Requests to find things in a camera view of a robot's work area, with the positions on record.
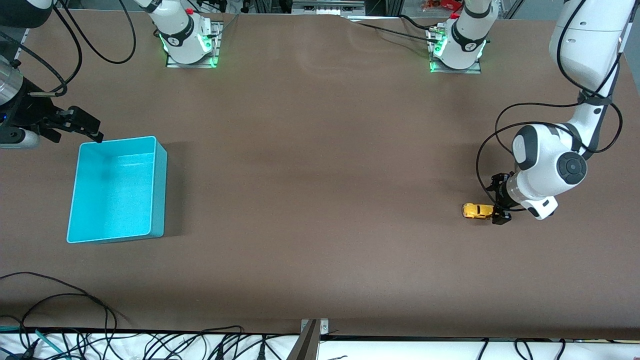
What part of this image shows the metal table bracket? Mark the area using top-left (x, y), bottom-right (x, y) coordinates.
top-left (287, 318), bottom-right (330, 360)

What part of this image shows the black base power cable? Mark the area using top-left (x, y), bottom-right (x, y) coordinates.
top-left (350, 20), bottom-right (441, 45)
top-left (397, 13), bottom-right (441, 32)

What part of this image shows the red package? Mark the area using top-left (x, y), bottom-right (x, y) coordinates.
top-left (421, 0), bottom-right (463, 12)

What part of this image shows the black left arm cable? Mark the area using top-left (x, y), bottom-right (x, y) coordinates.
top-left (476, 0), bottom-right (624, 201)

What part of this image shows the aluminium frame rail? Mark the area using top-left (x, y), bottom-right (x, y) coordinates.
top-left (291, 0), bottom-right (366, 16)

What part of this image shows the teal cable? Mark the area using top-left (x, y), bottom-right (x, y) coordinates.
top-left (0, 325), bottom-right (67, 360)

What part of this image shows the black looped cable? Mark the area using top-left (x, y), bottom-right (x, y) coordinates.
top-left (19, 293), bottom-right (110, 333)
top-left (0, 271), bottom-right (119, 333)

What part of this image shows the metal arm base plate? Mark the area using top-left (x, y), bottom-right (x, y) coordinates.
top-left (165, 21), bottom-right (224, 69)
top-left (429, 25), bottom-right (483, 75)

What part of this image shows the yellow beetle toy car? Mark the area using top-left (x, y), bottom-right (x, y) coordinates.
top-left (461, 202), bottom-right (497, 221)

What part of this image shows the turquoise plastic bin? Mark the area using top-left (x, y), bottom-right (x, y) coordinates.
top-left (66, 135), bottom-right (168, 245)

